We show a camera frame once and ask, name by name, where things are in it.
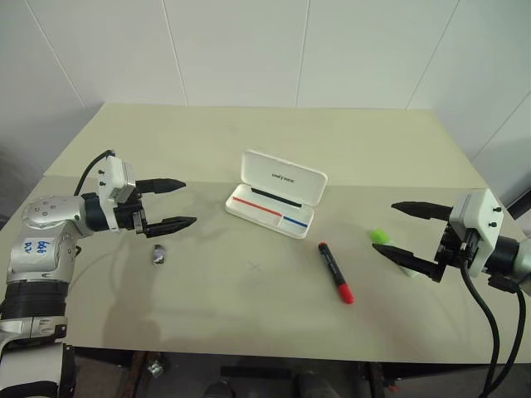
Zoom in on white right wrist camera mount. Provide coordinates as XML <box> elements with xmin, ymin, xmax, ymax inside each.
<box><xmin>449</xmin><ymin>188</ymin><xmax>505</xmax><ymax>277</ymax></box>

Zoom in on green and white eraser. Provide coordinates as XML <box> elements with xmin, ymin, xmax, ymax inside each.
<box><xmin>370</xmin><ymin>228</ymin><xmax>421</xmax><ymax>279</ymax></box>

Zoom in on dark rounded shape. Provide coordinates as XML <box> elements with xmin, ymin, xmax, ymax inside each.
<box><xmin>204</xmin><ymin>378</ymin><xmax>231</xmax><ymax>398</ymax></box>

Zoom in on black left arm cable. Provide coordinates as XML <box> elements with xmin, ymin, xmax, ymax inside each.
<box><xmin>73</xmin><ymin>149</ymin><xmax>115</xmax><ymax>197</ymax></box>

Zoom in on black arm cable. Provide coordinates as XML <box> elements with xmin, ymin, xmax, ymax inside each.
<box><xmin>73</xmin><ymin>149</ymin><xmax>115</xmax><ymax>197</ymax></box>
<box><xmin>458</xmin><ymin>242</ymin><xmax>528</xmax><ymax>398</ymax></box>

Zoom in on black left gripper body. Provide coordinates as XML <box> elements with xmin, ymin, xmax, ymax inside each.
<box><xmin>111</xmin><ymin>189</ymin><xmax>149</xmax><ymax>236</ymax></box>

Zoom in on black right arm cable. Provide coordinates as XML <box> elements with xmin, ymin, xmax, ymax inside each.
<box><xmin>458</xmin><ymin>242</ymin><xmax>528</xmax><ymax>398</ymax></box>

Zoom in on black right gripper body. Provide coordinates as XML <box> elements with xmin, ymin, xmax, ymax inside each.
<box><xmin>433</xmin><ymin>221</ymin><xmax>475</xmax><ymax>269</ymax></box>

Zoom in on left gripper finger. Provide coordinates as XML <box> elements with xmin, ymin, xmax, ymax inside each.
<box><xmin>145</xmin><ymin>216</ymin><xmax>198</xmax><ymax>240</ymax></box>
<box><xmin>135</xmin><ymin>177</ymin><xmax>187</xmax><ymax>195</ymax></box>

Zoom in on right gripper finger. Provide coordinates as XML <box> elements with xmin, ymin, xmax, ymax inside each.
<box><xmin>390</xmin><ymin>201</ymin><xmax>453</xmax><ymax>221</ymax></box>
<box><xmin>371</xmin><ymin>242</ymin><xmax>447</xmax><ymax>284</ymax></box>

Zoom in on black table frame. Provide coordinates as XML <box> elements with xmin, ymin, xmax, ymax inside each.
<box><xmin>61</xmin><ymin>345</ymin><xmax>531</xmax><ymax>398</ymax></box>

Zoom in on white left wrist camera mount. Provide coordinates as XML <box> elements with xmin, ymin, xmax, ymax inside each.
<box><xmin>95</xmin><ymin>156</ymin><xmax>137</xmax><ymax>205</ymax></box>

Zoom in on white plastic pencil case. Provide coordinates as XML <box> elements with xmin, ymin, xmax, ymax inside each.
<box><xmin>225</xmin><ymin>149</ymin><xmax>329</xmax><ymax>240</ymax></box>

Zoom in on small metallic fitting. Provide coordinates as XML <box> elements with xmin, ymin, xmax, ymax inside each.
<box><xmin>146</xmin><ymin>359</ymin><xmax>168</xmax><ymax>379</ymax></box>

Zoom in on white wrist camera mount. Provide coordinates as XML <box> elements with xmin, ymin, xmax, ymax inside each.
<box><xmin>449</xmin><ymin>188</ymin><xmax>505</xmax><ymax>277</ymax></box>
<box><xmin>95</xmin><ymin>156</ymin><xmax>137</xmax><ymax>205</ymax></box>

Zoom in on black marker with red cap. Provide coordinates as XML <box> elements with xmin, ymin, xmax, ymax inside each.
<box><xmin>317</xmin><ymin>241</ymin><xmax>355</xmax><ymax>306</ymax></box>

